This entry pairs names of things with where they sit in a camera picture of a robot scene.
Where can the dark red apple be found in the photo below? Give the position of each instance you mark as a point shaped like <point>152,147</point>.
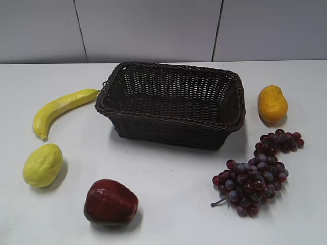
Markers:
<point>110,203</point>

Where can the orange yellow mango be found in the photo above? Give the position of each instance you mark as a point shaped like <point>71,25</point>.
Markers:
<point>272,105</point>

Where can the yellow lemon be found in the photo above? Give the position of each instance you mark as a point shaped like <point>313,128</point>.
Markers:
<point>43,166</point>

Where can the purple grape bunch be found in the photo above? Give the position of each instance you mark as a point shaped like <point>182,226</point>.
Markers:
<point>247,185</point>

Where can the black woven basket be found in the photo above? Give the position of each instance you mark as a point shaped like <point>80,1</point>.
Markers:
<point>195,107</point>

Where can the yellow banana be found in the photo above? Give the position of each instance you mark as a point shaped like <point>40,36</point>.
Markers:
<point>48,113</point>

